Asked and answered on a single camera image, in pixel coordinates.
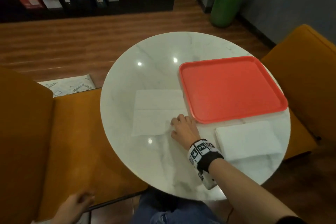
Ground person's left hand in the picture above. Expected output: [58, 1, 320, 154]
[51, 191, 95, 224]

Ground person's right hand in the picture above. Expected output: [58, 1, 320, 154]
[170, 113, 201, 151]

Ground orange plastic tray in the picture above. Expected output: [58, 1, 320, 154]
[179, 56, 289, 125]

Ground person's right forearm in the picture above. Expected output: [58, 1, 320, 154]
[209, 158, 300, 224]

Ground person's blue jeans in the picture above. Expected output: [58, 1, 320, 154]
[130, 189, 224, 224]

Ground person's black right sleeve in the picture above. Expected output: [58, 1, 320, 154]
[275, 216, 308, 224]

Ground black right wristband with markers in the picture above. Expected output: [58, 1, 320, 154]
[188, 138, 224, 174]

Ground mustard yellow upholstered chair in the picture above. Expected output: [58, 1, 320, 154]
[261, 23, 336, 160]
[0, 66, 149, 223]

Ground pale patterned rug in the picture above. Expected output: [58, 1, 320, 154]
[38, 74, 96, 98]

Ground green plant pot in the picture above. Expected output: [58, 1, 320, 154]
[210, 0, 246, 28]

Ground white booklet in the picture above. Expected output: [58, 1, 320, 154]
[41, 0, 63, 9]

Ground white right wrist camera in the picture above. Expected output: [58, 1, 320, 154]
[197, 171, 218, 190]

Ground black right camera cable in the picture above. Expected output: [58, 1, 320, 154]
[226, 204, 235, 224]

